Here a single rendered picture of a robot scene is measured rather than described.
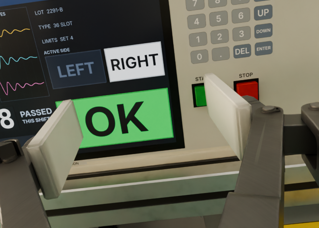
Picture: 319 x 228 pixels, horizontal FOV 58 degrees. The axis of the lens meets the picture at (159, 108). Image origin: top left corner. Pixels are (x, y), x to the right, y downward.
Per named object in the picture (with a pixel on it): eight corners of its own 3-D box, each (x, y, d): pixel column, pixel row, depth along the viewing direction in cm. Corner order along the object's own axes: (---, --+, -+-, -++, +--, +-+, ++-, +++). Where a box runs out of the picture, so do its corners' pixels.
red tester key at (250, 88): (258, 101, 26) (258, 82, 26) (238, 104, 26) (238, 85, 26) (255, 98, 27) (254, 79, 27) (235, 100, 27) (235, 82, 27)
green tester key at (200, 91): (216, 104, 26) (215, 85, 26) (196, 106, 26) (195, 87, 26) (214, 101, 27) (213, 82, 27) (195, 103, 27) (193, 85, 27)
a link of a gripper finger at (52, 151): (59, 198, 14) (44, 202, 14) (84, 137, 21) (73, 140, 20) (40, 144, 13) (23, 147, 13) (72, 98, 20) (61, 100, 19)
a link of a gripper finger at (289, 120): (267, 133, 12) (339, 119, 12) (229, 97, 16) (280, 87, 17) (269, 165, 12) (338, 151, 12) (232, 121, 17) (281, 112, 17)
